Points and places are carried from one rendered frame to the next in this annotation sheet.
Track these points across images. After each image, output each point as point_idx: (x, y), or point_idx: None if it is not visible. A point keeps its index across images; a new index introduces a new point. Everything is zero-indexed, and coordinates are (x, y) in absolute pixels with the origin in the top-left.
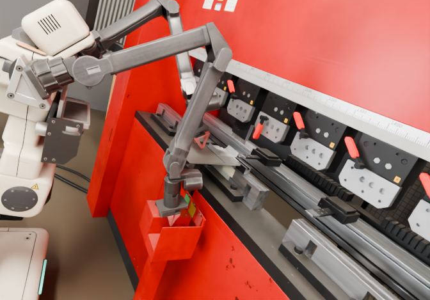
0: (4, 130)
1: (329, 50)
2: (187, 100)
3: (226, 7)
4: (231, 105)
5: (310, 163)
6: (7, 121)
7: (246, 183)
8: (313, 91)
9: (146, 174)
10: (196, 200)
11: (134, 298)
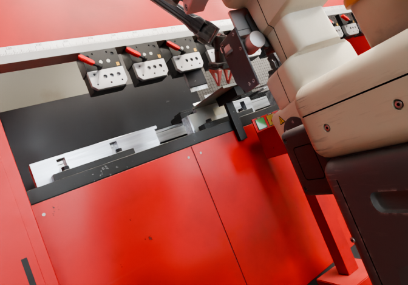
0: (332, 25)
1: None
2: (218, 36)
3: None
4: (181, 63)
5: (255, 54)
6: (325, 15)
7: (238, 103)
8: (224, 20)
9: (169, 214)
10: (249, 133)
11: (329, 223)
